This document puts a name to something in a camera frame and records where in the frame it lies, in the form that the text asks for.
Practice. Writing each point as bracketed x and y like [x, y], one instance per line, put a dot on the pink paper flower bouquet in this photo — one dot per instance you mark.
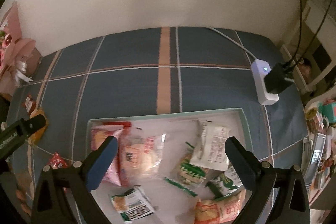
[19, 56]

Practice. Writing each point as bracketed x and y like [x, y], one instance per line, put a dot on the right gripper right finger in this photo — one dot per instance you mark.
[246, 165]

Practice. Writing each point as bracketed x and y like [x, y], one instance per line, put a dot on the clear round pastry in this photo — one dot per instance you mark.
[139, 155]

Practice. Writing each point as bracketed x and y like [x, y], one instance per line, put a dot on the small red candy packet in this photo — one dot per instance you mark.
[29, 104]

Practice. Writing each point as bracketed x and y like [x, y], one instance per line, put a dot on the orange bread packet with barcode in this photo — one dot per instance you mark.
[42, 123]

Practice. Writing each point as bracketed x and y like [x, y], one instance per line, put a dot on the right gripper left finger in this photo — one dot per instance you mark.
[98, 162]

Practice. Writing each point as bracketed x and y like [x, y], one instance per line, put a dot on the white tray with teal rim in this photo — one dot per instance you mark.
[171, 204]

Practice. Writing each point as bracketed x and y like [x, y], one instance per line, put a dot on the black power adapter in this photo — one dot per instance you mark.
[278, 79]

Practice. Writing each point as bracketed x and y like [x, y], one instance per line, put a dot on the white snack packet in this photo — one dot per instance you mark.
[209, 152]

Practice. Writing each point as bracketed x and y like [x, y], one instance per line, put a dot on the white shelf unit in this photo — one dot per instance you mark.
[309, 44]

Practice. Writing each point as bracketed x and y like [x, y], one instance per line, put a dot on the person's left hand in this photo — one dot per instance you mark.
[23, 187]

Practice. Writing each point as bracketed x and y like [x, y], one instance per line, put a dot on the green mushroom cookie packet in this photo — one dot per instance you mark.
[185, 176]

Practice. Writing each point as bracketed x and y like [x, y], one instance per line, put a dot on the white power strip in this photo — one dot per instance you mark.
[260, 69]

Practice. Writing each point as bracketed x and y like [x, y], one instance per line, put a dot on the blue plaid tablecloth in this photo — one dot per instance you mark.
[155, 71]

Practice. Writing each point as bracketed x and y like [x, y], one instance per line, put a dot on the red patterned wafer packet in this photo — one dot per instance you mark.
[118, 123]

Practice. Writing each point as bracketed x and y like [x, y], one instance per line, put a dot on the red snack bag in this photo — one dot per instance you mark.
[57, 162]

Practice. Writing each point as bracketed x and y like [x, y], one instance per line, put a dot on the dark green snack packet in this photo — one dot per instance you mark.
[225, 184]

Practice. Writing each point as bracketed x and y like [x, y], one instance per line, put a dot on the green white cracker packet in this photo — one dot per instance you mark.
[133, 204]

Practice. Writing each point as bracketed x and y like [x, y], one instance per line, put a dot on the purple snack bag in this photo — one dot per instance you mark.
[98, 135]

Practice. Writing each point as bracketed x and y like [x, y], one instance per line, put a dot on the orange white chip packet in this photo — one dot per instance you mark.
[219, 211]

